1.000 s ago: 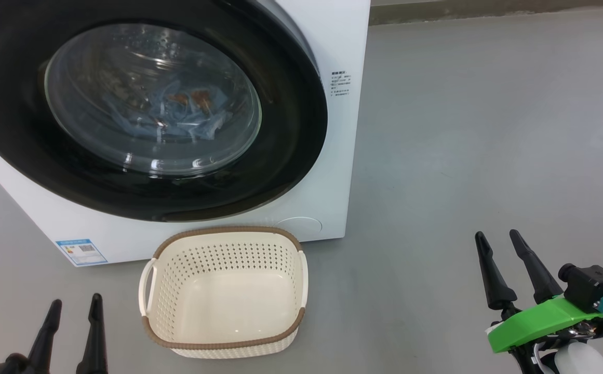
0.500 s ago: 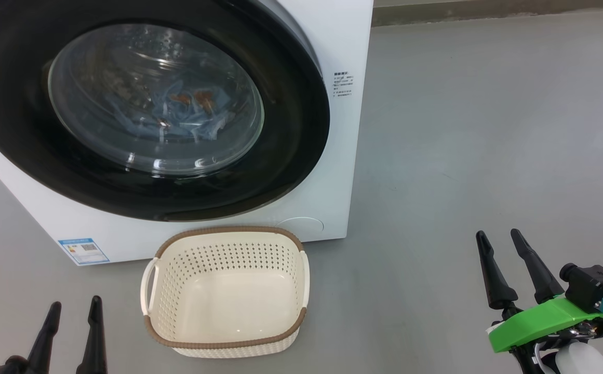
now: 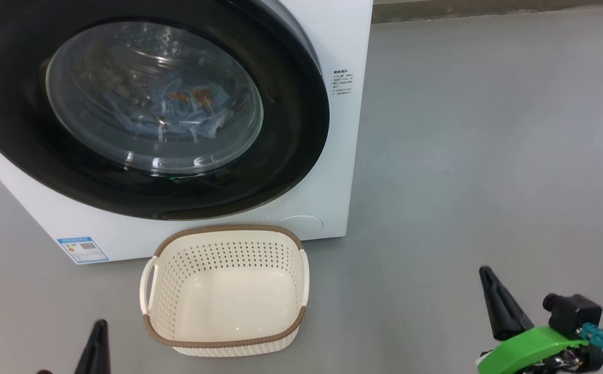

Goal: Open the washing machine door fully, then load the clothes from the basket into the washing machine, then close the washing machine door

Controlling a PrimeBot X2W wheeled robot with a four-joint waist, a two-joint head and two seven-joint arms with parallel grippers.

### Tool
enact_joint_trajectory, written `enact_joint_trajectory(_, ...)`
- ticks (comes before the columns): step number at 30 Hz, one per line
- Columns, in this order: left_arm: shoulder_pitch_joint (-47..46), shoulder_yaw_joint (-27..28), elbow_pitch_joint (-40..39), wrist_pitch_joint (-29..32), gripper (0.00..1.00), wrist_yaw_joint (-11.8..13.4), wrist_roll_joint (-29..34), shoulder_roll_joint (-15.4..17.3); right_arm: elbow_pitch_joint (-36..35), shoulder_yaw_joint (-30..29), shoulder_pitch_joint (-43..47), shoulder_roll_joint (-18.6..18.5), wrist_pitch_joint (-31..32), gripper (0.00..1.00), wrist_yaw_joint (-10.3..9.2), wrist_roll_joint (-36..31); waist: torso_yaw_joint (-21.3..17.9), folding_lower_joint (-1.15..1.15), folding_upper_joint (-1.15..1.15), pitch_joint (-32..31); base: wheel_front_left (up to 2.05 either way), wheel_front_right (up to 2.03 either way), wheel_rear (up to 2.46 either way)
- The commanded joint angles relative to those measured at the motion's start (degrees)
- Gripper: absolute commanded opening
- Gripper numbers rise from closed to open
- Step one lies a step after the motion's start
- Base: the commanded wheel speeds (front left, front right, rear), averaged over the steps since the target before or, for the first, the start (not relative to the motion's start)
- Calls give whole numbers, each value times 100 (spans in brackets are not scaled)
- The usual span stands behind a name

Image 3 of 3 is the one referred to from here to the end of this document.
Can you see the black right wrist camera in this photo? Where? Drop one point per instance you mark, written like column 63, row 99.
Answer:
column 574, row 311

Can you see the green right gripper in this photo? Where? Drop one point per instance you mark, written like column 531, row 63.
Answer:
column 530, row 350

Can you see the blue energy label sticker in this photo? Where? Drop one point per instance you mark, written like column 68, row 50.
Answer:
column 83, row 249

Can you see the white front-load washing machine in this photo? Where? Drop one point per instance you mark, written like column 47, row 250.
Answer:
column 343, row 156

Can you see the cream perforated laundry basket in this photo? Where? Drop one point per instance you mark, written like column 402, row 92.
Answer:
column 228, row 291

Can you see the round white filter cover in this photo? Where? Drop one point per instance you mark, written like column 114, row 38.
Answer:
column 301, row 227

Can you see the black round glass washer door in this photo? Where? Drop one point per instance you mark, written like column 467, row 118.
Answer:
column 291, row 135

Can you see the blue cartoon print garment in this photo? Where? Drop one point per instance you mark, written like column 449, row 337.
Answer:
column 176, row 117

